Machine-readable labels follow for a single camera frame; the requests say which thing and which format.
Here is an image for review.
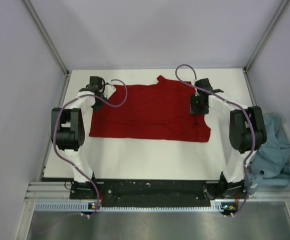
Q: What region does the red t shirt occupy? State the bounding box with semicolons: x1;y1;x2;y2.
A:
89;75;211;143

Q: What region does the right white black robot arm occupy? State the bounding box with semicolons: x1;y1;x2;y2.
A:
190;78;267;198

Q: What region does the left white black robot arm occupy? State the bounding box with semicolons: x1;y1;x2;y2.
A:
51;76;107;198

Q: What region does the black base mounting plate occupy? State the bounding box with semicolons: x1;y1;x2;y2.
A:
70;178;246;207

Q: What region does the light blue t shirt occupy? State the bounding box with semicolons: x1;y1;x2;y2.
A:
248;113;290;195

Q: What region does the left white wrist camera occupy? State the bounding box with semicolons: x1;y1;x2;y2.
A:
103;83;117;99

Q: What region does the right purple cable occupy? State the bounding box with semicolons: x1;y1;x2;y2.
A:
175;64;257;217

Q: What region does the right aluminium frame post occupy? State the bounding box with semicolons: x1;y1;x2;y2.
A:
243;0;290;73

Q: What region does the aluminium frame post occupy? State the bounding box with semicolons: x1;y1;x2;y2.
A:
21;0;69;76
243;0;290;73

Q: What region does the light blue cable duct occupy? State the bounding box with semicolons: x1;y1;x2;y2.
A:
35;201;235;213

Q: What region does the left aluminium frame post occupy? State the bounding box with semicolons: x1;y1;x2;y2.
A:
21;0;69;76

